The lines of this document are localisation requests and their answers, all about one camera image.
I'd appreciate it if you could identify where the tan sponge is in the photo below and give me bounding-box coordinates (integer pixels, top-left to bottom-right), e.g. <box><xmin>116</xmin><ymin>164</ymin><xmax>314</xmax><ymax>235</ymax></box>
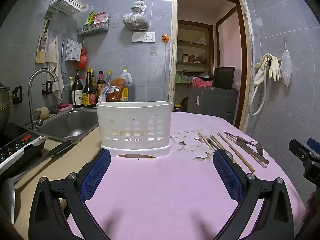
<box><xmin>34</xmin><ymin>107</ymin><xmax>50</xmax><ymax>120</ymax></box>

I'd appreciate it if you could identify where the clear oil jug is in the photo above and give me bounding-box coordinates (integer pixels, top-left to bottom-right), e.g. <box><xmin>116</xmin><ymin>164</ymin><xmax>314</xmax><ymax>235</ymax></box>
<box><xmin>119</xmin><ymin>69</ymin><xmax>134</xmax><ymax>102</ymax></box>

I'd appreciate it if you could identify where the pink floral tablecloth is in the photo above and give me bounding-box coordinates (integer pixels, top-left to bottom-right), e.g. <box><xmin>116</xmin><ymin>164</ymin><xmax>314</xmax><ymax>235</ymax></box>
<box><xmin>66</xmin><ymin>112</ymin><xmax>307</xmax><ymax>240</ymax></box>

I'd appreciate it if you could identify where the large white wall basket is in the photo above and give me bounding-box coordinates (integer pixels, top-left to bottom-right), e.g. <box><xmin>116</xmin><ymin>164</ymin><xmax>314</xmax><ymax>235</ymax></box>
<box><xmin>49</xmin><ymin>0</ymin><xmax>83</xmax><ymax>15</ymax></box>

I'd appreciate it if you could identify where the hanging bag of dried goods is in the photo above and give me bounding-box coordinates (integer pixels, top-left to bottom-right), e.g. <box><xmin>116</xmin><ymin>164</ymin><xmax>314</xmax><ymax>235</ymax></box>
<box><xmin>122</xmin><ymin>0</ymin><xmax>149</xmax><ymax>31</ymax></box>

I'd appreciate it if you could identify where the red plastic bag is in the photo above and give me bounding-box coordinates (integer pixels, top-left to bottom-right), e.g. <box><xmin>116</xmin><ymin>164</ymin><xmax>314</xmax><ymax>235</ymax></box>
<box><xmin>77</xmin><ymin>47</ymin><xmax>88</xmax><ymax>70</ymax></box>

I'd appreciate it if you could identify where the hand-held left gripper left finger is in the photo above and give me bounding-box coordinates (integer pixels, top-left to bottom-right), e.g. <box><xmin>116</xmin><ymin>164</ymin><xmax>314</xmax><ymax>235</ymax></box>
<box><xmin>28</xmin><ymin>149</ymin><xmax>112</xmax><ymax>240</ymax></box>

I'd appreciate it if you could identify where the black induction cooker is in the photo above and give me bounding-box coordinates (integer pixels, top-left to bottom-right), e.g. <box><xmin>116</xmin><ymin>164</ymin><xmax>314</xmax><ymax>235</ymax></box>
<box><xmin>0</xmin><ymin>122</ymin><xmax>47</xmax><ymax>174</ymax></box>

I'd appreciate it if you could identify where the wooden door frame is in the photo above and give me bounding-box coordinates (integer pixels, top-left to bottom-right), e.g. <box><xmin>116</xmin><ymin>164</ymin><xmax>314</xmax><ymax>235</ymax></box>
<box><xmin>169</xmin><ymin>0</ymin><xmax>254</xmax><ymax>133</ymax></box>

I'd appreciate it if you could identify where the hanging beige cloth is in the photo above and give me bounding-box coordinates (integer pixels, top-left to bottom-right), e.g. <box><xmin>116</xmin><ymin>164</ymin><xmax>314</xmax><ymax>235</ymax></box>
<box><xmin>45</xmin><ymin>35</ymin><xmax>63</xmax><ymax>105</ymax></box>

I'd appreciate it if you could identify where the pump dish soap bottle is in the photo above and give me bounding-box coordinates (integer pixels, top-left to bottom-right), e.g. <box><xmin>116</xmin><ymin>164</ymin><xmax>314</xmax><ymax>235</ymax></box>
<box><xmin>67</xmin><ymin>76</ymin><xmax>75</xmax><ymax>105</ymax></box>

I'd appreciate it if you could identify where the dark wooden chopstick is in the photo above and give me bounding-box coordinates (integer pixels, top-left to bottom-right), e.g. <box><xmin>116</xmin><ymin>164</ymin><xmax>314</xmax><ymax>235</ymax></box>
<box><xmin>232</xmin><ymin>140</ymin><xmax>267</xmax><ymax>167</ymax></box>

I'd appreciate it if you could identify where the pink cloth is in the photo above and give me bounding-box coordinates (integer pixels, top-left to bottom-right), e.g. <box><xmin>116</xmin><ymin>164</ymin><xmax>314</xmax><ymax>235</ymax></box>
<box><xmin>192</xmin><ymin>77</ymin><xmax>213</xmax><ymax>88</ymax></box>

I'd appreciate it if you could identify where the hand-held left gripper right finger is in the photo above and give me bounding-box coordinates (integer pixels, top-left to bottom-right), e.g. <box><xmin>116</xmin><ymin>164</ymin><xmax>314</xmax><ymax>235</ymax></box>
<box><xmin>212</xmin><ymin>149</ymin><xmax>295</xmax><ymax>240</ymax></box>

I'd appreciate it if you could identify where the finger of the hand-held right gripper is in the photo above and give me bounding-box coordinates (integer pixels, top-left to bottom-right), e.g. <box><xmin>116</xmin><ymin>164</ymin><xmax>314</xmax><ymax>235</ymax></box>
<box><xmin>289</xmin><ymin>139</ymin><xmax>314</xmax><ymax>162</ymax></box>
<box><xmin>307</xmin><ymin>137</ymin><xmax>320</xmax><ymax>155</ymax></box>

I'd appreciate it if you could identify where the red-capped sauce bottle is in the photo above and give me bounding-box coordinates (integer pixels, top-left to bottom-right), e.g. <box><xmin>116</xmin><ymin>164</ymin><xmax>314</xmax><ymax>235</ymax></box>
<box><xmin>97</xmin><ymin>70</ymin><xmax>106</xmax><ymax>98</ymax></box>

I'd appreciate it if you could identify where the black flat screen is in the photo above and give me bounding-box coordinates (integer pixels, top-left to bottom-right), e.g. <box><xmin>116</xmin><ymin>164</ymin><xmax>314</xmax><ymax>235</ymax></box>
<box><xmin>212</xmin><ymin>67</ymin><xmax>235</xmax><ymax>90</ymax></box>

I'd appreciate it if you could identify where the dark bottle red label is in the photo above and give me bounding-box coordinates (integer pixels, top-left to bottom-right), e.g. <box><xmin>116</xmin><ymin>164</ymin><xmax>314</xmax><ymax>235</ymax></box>
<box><xmin>82</xmin><ymin>67</ymin><xmax>97</xmax><ymax>108</ymax></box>

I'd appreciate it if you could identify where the steel sink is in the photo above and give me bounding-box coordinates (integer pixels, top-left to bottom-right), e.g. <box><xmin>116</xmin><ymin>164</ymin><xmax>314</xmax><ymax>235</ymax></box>
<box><xmin>32</xmin><ymin>108</ymin><xmax>99</xmax><ymax>143</ymax></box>

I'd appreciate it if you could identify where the white power cable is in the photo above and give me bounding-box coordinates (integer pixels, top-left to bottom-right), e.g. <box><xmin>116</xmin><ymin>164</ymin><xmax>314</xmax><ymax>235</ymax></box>
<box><xmin>164</xmin><ymin>42</ymin><xmax>168</xmax><ymax>100</ymax></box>

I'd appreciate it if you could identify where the wooden storage shelf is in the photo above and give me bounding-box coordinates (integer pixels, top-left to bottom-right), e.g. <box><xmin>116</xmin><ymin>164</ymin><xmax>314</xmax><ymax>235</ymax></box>
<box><xmin>176</xmin><ymin>21</ymin><xmax>213</xmax><ymax>105</ymax></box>

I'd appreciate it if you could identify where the white plastic utensil basket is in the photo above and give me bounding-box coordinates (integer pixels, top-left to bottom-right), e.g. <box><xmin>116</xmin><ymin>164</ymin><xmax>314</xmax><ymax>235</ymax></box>
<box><xmin>96</xmin><ymin>101</ymin><xmax>173</xmax><ymax>157</ymax></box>

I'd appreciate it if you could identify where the steel faucet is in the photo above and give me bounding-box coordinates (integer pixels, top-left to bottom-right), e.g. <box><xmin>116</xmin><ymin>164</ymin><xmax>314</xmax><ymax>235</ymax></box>
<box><xmin>28</xmin><ymin>68</ymin><xmax>59</xmax><ymax>130</ymax></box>

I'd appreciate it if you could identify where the grey cabinet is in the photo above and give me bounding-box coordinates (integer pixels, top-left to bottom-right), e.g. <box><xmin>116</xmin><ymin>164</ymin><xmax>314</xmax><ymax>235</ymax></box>
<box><xmin>187</xmin><ymin>86</ymin><xmax>238</xmax><ymax>124</ymax></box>

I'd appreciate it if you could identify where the small white wall basket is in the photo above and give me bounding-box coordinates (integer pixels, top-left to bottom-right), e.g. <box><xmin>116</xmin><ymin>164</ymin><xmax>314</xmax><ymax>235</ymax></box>
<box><xmin>65</xmin><ymin>39</ymin><xmax>83</xmax><ymax>62</ymax></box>

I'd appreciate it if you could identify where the grey wall rack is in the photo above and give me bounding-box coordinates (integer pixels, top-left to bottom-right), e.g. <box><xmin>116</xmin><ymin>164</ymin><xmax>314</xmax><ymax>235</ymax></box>
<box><xmin>77</xmin><ymin>21</ymin><xmax>110</xmax><ymax>36</ymax></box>

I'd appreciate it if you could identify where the bamboo chopstick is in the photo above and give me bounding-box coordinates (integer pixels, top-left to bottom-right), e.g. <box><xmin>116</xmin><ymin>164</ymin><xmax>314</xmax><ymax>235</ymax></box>
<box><xmin>217</xmin><ymin>131</ymin><xmax>255</xmax><ymax>172</ymax></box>
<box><xmin>209</xmin><ymin>135</ymin><xmax>227</xmax><ymax>152</ymax></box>

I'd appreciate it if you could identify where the green snack packet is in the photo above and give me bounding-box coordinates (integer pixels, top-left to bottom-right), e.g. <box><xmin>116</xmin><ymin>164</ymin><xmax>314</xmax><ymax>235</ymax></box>
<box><xmin>84</xmin><ymin>10</ymin><xmax>95</xmax><ymax>26</ymax></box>

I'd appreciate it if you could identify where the dark bottle white label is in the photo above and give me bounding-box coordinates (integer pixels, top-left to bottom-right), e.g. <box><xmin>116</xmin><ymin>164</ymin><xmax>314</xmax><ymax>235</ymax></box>
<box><xmin>72</xmin><ymin>70</ymin><xmax>84</xmax><ymax>108</ymax></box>

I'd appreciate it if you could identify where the white shower hose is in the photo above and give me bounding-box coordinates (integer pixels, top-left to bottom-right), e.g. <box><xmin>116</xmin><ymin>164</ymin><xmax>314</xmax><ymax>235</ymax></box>
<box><xmin>249</xmin><ymin>65</ymin><xmax>268</xmax><ymax>116</ymax></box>

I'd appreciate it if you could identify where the hanging clear plastic bag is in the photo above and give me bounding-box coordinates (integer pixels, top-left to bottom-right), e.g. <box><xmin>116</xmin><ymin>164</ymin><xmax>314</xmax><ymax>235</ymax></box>
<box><xmin>280</xmin><ymin>50</ymin><xmax>292</xmax><ymax>87</ymax></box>

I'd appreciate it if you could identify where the kitchen knife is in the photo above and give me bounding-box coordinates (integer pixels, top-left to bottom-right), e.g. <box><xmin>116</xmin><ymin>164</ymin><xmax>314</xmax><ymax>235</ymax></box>
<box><xmin>2</xmin><ymin>139</ymin><xmax>73</xmax><ymax>224</ymax></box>

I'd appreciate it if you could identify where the red snack packet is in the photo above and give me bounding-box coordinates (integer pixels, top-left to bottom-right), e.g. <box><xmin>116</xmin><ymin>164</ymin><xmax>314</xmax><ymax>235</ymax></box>
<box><xmin>93</xmin><ymin>12</ymin><xmax>110</xmax><ymax>25</ymax></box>

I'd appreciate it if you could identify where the pair of wooden chopsticks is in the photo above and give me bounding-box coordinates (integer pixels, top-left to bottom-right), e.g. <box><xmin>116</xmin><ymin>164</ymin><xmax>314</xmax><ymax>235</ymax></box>
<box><xmin>197</xmin><ymin>129</ymin><xmax>216</xmax><ymax>153</ymax></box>

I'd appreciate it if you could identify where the hanging wooden cutting board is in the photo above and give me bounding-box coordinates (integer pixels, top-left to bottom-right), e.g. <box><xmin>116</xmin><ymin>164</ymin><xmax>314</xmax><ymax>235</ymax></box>
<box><xmin>36</xmin><ymin>11</ymin><xmax>53</xmax><ymax>64</ymax></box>

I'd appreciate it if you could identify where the metal pot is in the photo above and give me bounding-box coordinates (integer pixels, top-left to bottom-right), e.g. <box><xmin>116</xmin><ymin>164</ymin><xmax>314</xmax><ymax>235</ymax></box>
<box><xmin>0</xmin><ymin>82</ymin><xmax>12</xmax><ymax>133</ymax></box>

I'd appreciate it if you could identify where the person's right hand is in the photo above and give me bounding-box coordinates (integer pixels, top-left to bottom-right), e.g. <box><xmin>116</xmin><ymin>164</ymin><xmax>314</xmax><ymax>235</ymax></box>
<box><xmin>302</xmin><ymin>191</ymin><xmax>320</xmax><ymax>230</ymax></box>

